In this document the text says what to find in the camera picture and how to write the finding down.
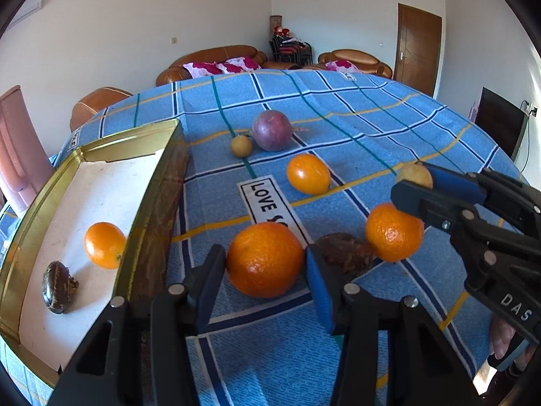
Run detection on yellow-brown round fruit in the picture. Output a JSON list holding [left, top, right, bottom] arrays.
[[395, 163, 434, 189]]

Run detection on large orange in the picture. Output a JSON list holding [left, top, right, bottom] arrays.
[[227, 222, 304, 299]]

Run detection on person's right hand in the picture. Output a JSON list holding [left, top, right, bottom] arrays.
[[490, 316, 536, 371]]

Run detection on dark passion fruit on table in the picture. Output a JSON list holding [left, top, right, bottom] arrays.
[[315, 233, 374, 280]]

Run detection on mandarin orange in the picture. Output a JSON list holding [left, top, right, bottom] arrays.
[[365, 203, 425, 263]]

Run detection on black television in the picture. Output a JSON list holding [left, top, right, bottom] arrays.
[[474, 87, 527, 161]]

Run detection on orange kumquat in tray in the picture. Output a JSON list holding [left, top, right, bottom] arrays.
[[84, 222, 126, 269]]

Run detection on orange kumquat on table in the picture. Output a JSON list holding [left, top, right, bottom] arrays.
[[286, 153, 331, 195]]

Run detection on gold metal tray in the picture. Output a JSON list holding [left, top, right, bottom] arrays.
[[1, 119, 189, 386]]

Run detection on small yellow longan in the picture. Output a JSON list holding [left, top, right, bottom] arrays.
[[230, 135, 253, 159]]

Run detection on dark passion fruit in tray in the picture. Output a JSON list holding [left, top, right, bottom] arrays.
[[41, 261, 79, 314]]

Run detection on brown wooden door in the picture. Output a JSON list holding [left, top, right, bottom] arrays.
[[393, 4, 443, 96]]

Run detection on brown leather armchair right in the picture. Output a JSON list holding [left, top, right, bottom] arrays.
[[304, 49, 393, 79]]

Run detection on brown leather armchair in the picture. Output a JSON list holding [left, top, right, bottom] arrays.
[[304, 49, 393, 79], [70, 87, 132, 131]]

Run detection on purple passion fruit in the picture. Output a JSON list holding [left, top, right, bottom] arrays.
[[251, 110, 293, 152]]

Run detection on pink floral pillow on armchair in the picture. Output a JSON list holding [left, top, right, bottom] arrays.
[[325, 60, 362, 73]]

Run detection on brown leather armchair left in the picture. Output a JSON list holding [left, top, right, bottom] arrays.
[[70, 87, 132, 131]]

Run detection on brown leather sofa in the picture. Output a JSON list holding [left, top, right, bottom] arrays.
[[156, 45, 300, 86]]

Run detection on pink electric kettle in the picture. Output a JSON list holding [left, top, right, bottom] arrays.
[[0, 85, 54, 218]]

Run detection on stacked dark chairs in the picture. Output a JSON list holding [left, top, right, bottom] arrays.
[[269, 26, 313, 67]]

